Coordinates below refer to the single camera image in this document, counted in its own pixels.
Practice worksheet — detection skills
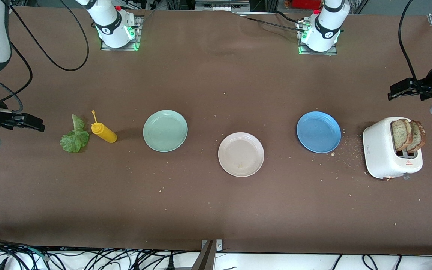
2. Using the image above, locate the brown bread slice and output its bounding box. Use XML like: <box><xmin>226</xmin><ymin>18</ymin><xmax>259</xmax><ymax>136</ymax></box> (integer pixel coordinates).
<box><xmin>407</xmin><ymin>120</ymin><xmax>427</xmax><ymax>153</ymax></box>
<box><xmin>390</xmin><ymin>119</ymin><xmax>413</xmax><ymax>152</ymax></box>

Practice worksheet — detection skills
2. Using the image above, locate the green lettuce leaf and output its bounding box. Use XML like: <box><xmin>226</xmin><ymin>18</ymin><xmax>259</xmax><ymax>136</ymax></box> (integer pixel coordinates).
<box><xmin>59</xmin><ymin>114</ymin><xmax>90</xmax><ymax>153</ymax></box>

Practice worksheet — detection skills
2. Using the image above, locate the yellow mustard squeeze bottle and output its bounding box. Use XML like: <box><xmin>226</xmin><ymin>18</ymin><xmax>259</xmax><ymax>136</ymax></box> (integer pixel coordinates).
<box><xmin>91</xmin><ymin>110</ymin><xmax>118</xmax><ymax>144</ymax></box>

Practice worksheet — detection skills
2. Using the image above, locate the blue plate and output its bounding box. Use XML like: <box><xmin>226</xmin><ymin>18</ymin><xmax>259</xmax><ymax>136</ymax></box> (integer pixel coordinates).
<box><xmin>296</xmin><ymin>111</ymin><xmax>342</xmax><ymax>154</ymax></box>

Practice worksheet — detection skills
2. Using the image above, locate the pale green plate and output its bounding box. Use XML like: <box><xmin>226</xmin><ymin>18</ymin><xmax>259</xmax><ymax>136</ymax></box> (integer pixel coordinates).
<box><xmin>142</xmin><ymin>109</ymin><xmax>189</xmax><ymax>153</ymax></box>

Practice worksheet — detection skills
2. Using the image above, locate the beige plate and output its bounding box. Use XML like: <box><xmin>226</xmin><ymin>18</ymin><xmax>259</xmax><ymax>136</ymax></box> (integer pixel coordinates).
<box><xmin>217</xmin><ymin>132</ymin><xmax>265</xmax><ymax>178</ymax></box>

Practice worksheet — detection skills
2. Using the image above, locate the white toaster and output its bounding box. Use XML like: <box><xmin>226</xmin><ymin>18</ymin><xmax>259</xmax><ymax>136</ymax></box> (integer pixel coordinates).
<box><xmin>362</xmin><ymin>116</ymin><xmax>424</xmax><ymax>182</ymax></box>

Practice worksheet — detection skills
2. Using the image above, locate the red box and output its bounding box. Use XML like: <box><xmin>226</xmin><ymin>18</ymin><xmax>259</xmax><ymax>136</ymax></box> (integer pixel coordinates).
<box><xmin>290</xmin><ymin>0</ymin><xmax>322</xmax><ymax>10</ymax></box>

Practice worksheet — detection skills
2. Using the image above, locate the grey power strip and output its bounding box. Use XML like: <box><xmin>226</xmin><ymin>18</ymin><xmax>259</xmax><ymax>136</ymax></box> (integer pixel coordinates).
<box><xmin>195</xmin><ymin>0</ymin><xmax>251</xmax><ymax>12</ymax></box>

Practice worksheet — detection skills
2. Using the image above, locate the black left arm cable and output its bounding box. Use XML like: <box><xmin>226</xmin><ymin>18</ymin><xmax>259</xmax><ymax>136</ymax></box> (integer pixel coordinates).
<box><xmin>397</xmin><ymin>0</ymin><xmax>432</xmax><ymax>85</ymax></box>

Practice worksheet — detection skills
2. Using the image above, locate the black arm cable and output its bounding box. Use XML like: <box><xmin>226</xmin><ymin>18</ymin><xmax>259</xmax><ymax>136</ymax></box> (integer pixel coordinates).
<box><xmin>397</xmin><ymin>0</ymin><xmax>432</xmax><ymax>85</ymax></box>
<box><xmin>0</xmin><ymin>0</ymin><xmax>90</xmax><ymax>113</ymax></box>

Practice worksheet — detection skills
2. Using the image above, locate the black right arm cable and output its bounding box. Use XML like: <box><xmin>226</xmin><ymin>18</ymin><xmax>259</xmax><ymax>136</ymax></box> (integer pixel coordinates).
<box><xmin>0</xmin><ymin>0</ymin><xmax>90</xmax><ymax>113</ymax></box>

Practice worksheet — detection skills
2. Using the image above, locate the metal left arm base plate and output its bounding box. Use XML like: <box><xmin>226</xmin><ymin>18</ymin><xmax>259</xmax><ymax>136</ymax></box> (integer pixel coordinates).
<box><xmin>298</xmin><ymin>19</ymin><xmax>339</xmax><ymax>56</ymax></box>

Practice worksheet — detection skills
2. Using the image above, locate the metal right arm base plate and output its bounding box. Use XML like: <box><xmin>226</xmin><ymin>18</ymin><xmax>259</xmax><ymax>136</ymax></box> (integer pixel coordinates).
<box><xmin>100</xmin><ymin>15</ymin><xmax>144</xmax><ymax>51</ymax></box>

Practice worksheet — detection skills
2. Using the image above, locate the black base power cable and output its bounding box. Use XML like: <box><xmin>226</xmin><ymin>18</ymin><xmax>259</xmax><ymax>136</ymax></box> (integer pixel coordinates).
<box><xmin>244</xmin><ymin>10</ymin><xmax>306</xmax><ymax>32</ymax></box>

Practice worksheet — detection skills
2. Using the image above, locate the black cable tangle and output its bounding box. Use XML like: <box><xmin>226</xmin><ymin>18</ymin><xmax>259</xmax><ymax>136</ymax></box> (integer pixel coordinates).
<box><xmin>0</xmin><ymin>235</ymin><xmax>192</xmax><ymax>270</ymax></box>

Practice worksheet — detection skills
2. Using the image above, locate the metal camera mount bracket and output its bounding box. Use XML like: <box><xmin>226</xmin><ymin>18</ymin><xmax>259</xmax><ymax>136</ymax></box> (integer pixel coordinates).
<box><xmin>191</xmin><ymin>238</ymin><xmax>224</xmax><ymax>270</ymax></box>

